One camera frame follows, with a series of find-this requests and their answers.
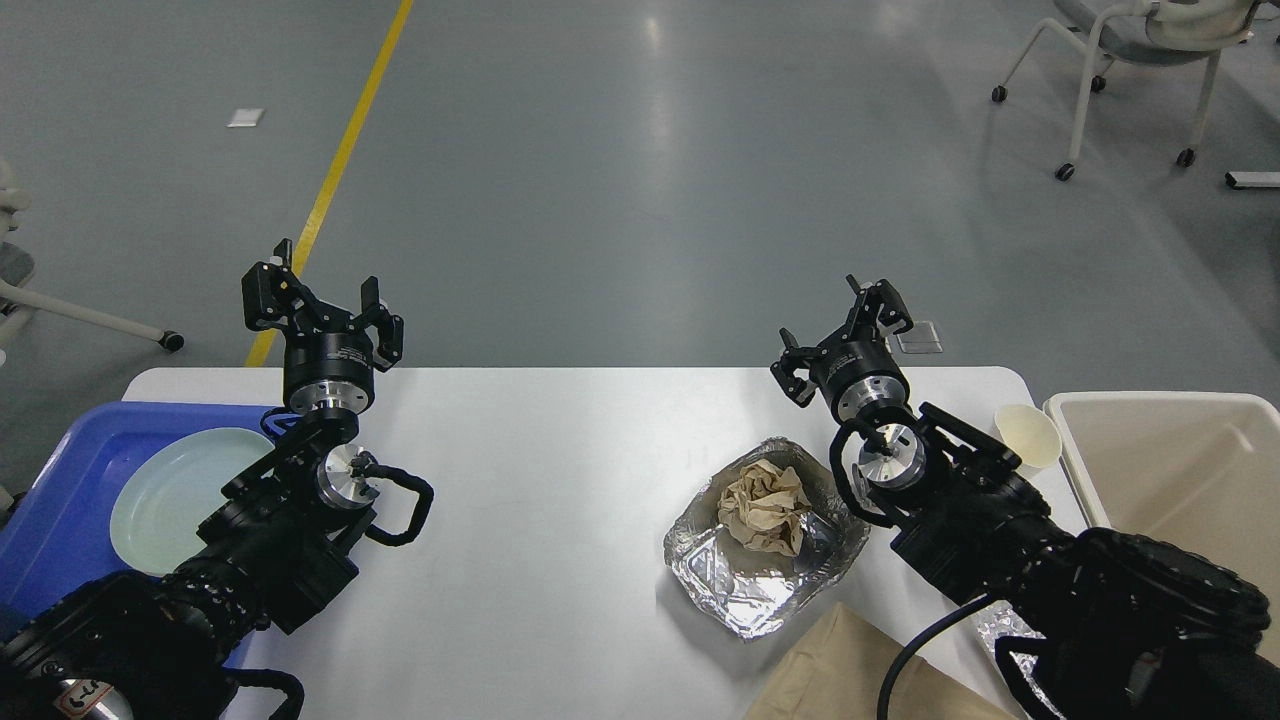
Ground white bar on floor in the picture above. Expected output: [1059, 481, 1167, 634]
[1224, 170, 1280, 190]

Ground white floor marker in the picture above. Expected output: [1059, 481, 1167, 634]
[227, 108, 265, 129]

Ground crumpled brown paper ball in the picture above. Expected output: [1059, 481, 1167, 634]
[716, 459, 812, 559]

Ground white chair right background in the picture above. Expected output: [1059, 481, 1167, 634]
[989, 1, 1262, 182]

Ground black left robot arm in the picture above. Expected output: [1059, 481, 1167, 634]
[3, 240, 434, 719]

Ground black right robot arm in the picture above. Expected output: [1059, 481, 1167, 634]
[771, 275, 1279, 719]

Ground white chair left background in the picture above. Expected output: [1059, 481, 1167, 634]
[0, 160, 187, 366]

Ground brown paper bag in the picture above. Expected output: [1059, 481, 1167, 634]
[745, 603, 1011, 719]

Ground cream paper cup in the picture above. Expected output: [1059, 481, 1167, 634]
[995, 404, 1062, 473]

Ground mint green plate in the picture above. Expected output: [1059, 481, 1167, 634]
[109, 428, 274, 577]

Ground aluminium foil tray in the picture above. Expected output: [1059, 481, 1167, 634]
[663, 437, 870, 641]

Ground metal floor plate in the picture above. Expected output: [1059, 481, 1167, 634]
[893, 320, 945, 355]

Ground white chair background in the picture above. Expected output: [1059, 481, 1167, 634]
[989, 1, 1262, 182]
[0, 160, 187, 366]

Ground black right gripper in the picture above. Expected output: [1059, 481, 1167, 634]
[771, 275, 915, 427]

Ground beige plastic bin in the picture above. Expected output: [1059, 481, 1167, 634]
[1043, 391, 1279, 603]

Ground blue plastic tray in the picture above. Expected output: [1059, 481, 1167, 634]
[1, 402, 271, 642]

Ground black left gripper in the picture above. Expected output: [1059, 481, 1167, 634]
[241, 238, 404, 415]

